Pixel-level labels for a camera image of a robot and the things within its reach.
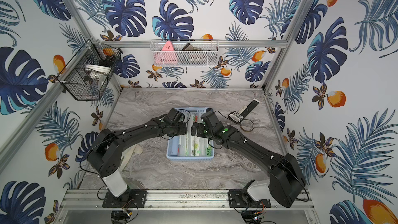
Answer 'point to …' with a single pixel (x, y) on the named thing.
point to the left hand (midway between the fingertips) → (184, 128)
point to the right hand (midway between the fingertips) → (198, 128)
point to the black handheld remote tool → (238, 116)
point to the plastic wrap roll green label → (202, 146)
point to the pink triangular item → (167, 56)
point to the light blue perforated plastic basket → (188, 147)
